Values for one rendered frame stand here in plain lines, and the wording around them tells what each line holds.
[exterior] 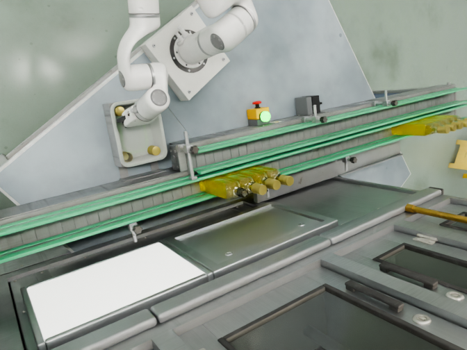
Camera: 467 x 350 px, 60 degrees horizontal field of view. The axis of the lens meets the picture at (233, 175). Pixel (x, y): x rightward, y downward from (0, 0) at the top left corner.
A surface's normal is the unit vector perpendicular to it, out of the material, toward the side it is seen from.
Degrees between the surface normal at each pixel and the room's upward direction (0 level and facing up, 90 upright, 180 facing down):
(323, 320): 90
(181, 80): 5
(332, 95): 0
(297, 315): 90
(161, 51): 5
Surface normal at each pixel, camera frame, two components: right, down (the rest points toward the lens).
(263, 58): 0.55, 0.12
